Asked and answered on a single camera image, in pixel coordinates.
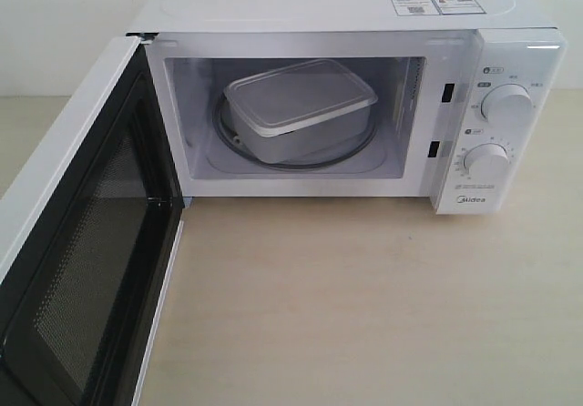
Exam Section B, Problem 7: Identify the white lidded plastic container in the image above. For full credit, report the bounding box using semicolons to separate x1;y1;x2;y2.
224;58;378;164

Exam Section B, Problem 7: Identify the white microwave door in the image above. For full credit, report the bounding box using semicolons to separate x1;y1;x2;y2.
1;36;184;405

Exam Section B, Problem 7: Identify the glass microwave turntable plate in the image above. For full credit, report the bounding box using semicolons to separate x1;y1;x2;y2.
211;86;377;172

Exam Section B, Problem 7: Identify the white Midea microwave oven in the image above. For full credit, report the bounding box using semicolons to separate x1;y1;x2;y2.
128;0;566;214

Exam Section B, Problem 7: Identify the lower white timer knob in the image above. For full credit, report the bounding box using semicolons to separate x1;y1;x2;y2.
463;143;509;178

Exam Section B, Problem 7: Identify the warning label sticker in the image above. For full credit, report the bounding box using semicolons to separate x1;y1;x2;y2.
391;0;486;16

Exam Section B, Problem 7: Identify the upper white power knob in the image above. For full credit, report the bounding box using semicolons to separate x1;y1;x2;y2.
481;84;534;127

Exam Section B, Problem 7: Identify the black turntable roller ring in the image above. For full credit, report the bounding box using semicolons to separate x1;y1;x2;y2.
213;96;256;159

